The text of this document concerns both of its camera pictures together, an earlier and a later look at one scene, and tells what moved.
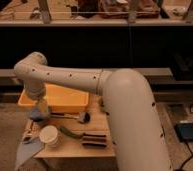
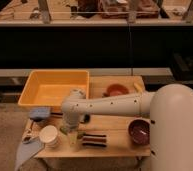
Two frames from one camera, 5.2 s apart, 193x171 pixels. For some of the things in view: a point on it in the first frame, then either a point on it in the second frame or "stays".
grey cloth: (27, 152) stays
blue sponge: (36, 115) stays
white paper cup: (50, 136) stays
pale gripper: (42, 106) → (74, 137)
